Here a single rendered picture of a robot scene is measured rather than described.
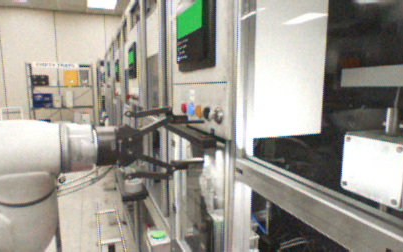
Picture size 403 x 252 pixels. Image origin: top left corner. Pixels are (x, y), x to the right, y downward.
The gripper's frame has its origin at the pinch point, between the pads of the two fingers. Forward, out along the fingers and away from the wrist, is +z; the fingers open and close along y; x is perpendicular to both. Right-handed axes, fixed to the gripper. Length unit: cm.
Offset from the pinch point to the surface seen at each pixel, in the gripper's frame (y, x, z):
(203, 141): 0.1, -1.3, 2.4
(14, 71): 116, 734, -100
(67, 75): 96, 615, 8
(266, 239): -29.7, 5.5, 26.3
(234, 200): -12.7, -5.6, 7.6
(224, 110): 6.8, -4.3, 5.9
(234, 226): -18.8, -5.0, 8.0
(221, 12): 27.5, -4.2, 5.3
